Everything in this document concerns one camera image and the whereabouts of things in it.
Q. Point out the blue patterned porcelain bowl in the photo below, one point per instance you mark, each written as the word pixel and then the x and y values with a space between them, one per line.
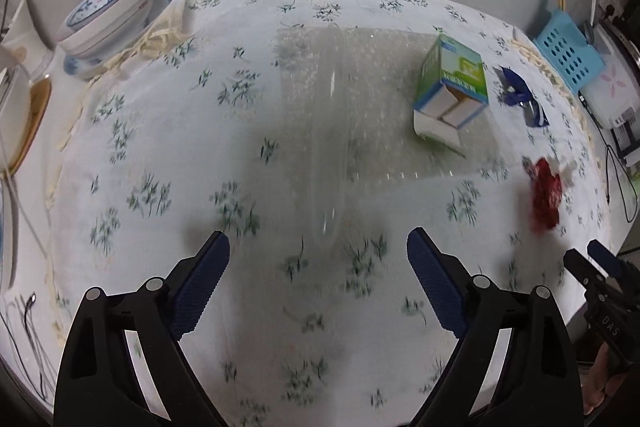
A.
pixel 95 62
pixel 115 12

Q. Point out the white plastic straw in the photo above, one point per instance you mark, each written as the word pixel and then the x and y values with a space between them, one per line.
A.
pixel 593 9

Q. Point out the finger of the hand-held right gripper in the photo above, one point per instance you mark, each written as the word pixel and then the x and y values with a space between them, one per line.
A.
pixel 582 267
pixel 605 254

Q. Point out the wooden tray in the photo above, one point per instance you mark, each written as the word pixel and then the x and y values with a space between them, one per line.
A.
pixel 37 117

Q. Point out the blue plastic utensil basket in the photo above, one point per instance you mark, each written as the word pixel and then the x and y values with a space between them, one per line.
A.
pixel 565 52

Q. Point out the white countertop oven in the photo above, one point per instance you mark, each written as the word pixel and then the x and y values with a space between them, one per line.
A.
pixel 627 137

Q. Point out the green and white carton box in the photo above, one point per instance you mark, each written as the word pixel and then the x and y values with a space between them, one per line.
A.
pixel 455 72

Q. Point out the white wall socket with plugs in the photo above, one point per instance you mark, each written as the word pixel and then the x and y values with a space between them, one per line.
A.
pixel 610 2

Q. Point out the white floral fringed tablecloth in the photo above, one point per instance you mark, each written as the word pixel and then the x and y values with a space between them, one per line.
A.
pixel 175 132

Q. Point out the white ceramic jug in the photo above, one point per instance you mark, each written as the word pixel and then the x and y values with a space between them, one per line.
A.
pixel 25 37

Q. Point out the dark blue snack wrapper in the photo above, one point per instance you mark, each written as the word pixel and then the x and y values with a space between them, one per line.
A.
pixel 515 94

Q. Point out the clear bubble wrap sheet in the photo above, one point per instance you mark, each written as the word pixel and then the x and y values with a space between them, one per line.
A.
pixel 380 117

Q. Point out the red mesh scrap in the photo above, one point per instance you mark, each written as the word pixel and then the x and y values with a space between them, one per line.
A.
pixel 547 194

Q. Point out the white flowered rice cooker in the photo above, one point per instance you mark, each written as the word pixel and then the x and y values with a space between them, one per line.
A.
pixel 610 92

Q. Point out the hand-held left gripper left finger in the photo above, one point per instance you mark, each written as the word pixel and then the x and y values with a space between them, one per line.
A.
pixel 200 287

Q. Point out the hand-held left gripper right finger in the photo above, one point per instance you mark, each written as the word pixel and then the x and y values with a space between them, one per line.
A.
pixel 435 287

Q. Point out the person's right hand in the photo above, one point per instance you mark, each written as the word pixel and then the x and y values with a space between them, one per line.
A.
pixel 600 382

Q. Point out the white plastic wrap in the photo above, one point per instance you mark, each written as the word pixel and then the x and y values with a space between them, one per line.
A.
pixel 567 169

